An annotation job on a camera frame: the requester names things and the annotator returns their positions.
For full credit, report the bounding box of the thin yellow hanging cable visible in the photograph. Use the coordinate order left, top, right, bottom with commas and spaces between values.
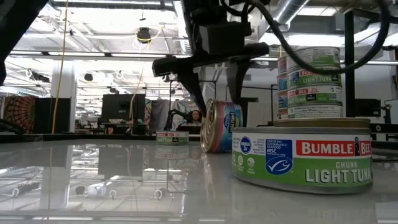
128, 26, 156, 135

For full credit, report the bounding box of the white glossy table sheet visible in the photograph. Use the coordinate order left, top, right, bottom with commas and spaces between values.
0, 138, 398, 224

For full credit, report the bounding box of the silver ceiling duct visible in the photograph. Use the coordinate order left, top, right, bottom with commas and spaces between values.
257, 0, 312, 32

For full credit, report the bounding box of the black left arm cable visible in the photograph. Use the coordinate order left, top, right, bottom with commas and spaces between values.
217, 0, 391, 75

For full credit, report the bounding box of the large black monitor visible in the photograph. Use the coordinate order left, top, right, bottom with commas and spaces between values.
101, 93, 147, 124

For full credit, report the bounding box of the patterned orange tapestry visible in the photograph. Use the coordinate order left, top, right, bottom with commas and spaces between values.
2, 95, 37, 134

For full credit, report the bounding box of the green label light tuna can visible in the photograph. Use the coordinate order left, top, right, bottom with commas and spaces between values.
231, 126, 374, 195
287, 104, 345, 119
285, 68, 343, 90
155, 130, 190, 146
285, 46, 342, 72
286, 86, 344, 107

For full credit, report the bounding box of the ceiling light strip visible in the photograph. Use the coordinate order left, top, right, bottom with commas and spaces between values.
110, 52, 170, 58
9, 50, 106, 58

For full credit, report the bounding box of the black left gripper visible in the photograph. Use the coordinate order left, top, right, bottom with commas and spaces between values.
152, 0, 270, 118

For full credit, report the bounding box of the person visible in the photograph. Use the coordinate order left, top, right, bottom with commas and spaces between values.
186, 109, 203, 127

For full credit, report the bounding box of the small black monitor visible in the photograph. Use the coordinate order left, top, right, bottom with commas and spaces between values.
354, 98, 382, 118

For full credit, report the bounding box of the black ceiling dome device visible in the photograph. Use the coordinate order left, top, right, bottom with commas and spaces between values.
136, 27, 152, 44

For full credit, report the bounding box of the grey hanging cloth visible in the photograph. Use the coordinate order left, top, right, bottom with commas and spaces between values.
148, 99, 172, 131

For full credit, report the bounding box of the black upright panel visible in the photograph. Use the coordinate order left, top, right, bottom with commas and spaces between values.
34, 98, 72, 134

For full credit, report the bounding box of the blue pink label gold can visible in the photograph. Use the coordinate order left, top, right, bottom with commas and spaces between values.
276, 95, 289, 121
200, 98, 244, 154
276, 74, 289, 99
276, 55, 289, 77

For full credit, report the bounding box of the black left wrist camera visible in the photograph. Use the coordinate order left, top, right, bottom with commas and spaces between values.
198, 21, 253, 56

